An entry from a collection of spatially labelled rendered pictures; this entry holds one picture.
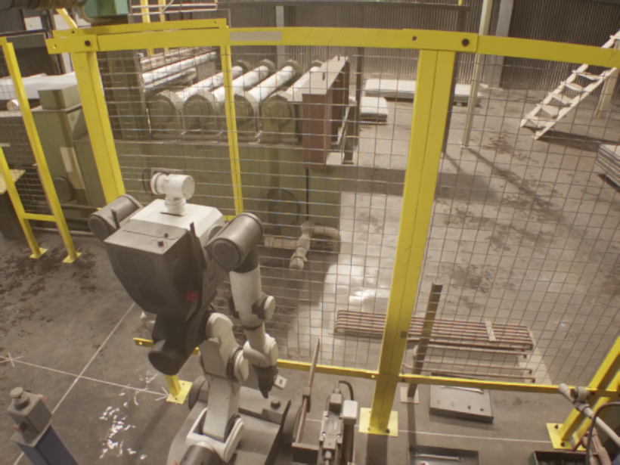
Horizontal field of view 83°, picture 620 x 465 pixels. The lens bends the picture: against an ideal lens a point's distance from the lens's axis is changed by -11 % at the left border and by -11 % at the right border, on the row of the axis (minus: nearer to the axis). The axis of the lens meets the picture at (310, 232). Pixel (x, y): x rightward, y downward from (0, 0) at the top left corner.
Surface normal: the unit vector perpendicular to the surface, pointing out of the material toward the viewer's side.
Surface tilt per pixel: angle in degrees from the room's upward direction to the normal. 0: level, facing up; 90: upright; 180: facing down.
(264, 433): 0
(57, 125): 90
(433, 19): 90
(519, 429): 0
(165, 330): 45
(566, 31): 90
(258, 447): 0
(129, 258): 90
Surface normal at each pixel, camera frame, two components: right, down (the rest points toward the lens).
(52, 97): -0.16, 0.51
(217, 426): -0.22, -0.24
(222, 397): -0.25, 0.00
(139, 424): 0.00, -0.85
